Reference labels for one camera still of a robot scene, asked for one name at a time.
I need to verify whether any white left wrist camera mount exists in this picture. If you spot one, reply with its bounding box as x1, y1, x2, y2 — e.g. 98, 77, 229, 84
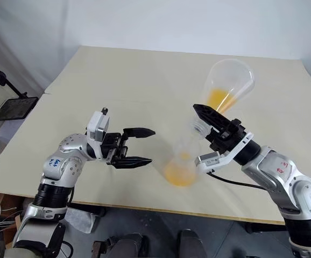
86, 107, 111, 160

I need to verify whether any large translucent conical flask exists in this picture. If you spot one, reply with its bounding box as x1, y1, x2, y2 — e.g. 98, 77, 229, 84
189, 59, 256, 139

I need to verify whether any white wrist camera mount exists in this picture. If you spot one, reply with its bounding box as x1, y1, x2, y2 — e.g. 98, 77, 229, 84
194, 131, 254, 175
86, 107, 111, 160

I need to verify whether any wide dark rounded shape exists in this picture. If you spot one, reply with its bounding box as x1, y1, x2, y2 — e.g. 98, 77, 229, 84
92, 233, 149, 258

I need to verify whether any black stand base plate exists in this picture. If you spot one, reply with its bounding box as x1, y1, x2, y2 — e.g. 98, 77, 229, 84
0, 96, 40, 122

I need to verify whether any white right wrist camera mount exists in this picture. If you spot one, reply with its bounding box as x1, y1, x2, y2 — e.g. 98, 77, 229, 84
194, 131, 254, 175

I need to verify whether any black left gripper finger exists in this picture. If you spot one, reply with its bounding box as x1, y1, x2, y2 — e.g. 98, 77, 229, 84
120, 127, 157, 144
111, 156, 153, 170

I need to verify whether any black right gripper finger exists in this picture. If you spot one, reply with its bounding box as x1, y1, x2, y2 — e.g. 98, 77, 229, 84
192, 103, 231, 133

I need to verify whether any white plastic sheet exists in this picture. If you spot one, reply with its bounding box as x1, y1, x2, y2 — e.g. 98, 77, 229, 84
63, 206, 98, 235

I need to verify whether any small clear conical flask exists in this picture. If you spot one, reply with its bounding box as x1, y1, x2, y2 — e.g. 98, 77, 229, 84
162, 134, 199, 188

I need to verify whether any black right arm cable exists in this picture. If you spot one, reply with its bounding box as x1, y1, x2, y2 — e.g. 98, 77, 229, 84
205, 170, 269, 191

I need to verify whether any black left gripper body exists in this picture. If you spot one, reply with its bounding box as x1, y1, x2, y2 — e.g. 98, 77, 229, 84
101, 131, 130, 165

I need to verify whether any narrow dark rounded shape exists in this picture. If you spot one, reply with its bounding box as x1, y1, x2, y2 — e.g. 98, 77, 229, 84
177, 229, 207, 258

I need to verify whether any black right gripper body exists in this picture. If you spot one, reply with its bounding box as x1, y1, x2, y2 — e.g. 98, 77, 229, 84
203, 117, 248, 153

